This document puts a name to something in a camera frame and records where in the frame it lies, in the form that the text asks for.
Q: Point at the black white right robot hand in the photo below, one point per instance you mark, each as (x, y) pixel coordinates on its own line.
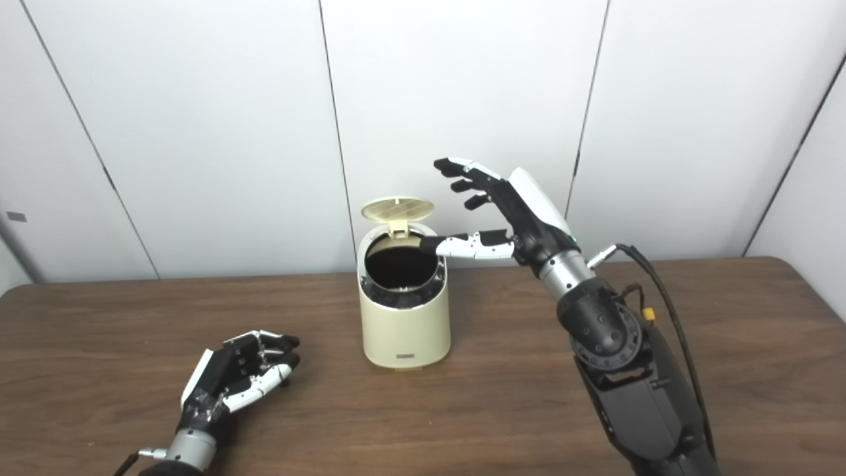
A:
(532, 218)

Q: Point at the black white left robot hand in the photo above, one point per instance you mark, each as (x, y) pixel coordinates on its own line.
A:
(218, 377)

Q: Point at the round cream bin lid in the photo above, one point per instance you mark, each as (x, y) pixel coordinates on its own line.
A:
(398, 209)

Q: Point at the cream-colored bin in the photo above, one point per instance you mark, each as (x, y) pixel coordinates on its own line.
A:
(406, 330)

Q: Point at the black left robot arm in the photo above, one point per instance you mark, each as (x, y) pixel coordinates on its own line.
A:
(188, 453)

